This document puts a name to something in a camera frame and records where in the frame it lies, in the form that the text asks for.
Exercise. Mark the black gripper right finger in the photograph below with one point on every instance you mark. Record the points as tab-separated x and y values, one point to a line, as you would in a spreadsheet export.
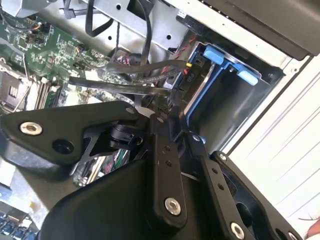
220	180

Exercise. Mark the person's hand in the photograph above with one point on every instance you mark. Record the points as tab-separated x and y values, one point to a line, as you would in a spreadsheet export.
315	232

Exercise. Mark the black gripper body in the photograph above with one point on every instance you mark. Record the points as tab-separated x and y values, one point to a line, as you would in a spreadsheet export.
105	212

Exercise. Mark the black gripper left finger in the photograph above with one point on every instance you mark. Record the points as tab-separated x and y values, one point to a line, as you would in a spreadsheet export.
50	130

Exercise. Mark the hard disk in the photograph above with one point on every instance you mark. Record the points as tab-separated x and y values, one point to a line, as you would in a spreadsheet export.
212	55

